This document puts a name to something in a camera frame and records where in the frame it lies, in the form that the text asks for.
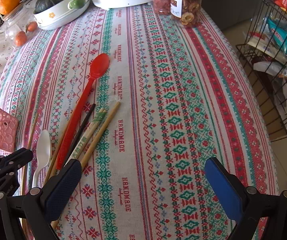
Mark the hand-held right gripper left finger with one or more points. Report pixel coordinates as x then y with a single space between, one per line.
63 187

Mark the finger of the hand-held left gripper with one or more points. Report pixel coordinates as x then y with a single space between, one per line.
21 156

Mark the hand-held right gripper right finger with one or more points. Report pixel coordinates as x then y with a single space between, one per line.
221 192

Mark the white plastic spoon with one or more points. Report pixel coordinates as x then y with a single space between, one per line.
43 150

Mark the wooden chopstick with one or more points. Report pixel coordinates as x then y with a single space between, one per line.
109 120
101 110
53 160
33 130
105 112

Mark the green-print chopstick sleeve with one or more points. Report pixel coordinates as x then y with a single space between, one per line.
86 137

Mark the black chopstick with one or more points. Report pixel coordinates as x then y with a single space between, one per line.
86 120

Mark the red plastic spoon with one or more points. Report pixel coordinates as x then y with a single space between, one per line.
99 66

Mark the red green patterned tablecloth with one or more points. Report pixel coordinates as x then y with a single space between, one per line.
158 105

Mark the small orange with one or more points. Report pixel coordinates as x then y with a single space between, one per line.
31 26
21 38

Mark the clear glass jar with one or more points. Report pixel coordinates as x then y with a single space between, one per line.
16 22

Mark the white flower-print dish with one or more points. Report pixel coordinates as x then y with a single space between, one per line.
66 24
58 13

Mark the large orange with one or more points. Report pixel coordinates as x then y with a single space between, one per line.
8 3

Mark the dark green kabocha squash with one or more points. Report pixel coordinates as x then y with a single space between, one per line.
49 0

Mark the pile of snack packets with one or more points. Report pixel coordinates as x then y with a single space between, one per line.
281 35

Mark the grey refrigerator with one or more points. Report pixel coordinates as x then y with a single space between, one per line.
228 0

